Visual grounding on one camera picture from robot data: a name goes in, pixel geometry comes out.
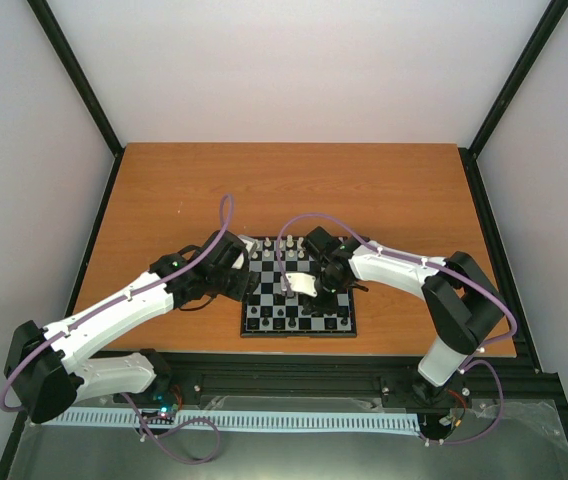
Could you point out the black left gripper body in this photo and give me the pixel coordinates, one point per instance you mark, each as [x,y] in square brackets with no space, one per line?
[243,289]

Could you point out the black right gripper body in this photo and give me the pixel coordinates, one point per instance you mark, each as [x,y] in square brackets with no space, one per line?
[332,303]

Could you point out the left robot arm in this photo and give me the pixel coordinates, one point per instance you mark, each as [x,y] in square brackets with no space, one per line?
[51,368]

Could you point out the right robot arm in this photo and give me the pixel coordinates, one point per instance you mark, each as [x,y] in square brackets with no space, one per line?
[463,304]

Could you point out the black and white chessboard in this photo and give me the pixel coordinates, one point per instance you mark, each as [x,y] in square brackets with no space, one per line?
[265,313]

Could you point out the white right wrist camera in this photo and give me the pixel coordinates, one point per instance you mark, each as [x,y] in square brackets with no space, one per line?
[299,283]

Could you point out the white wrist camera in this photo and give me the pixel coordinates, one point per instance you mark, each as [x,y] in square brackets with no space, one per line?
[251,245]
[299,283]

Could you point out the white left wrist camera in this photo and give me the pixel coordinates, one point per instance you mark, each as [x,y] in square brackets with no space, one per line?
[251,245]

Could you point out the black aluminium frame rail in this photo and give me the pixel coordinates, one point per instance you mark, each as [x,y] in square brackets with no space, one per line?
[391,380]

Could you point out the white slotted cable duct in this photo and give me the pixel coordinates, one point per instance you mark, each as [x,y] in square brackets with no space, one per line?
[244,421]

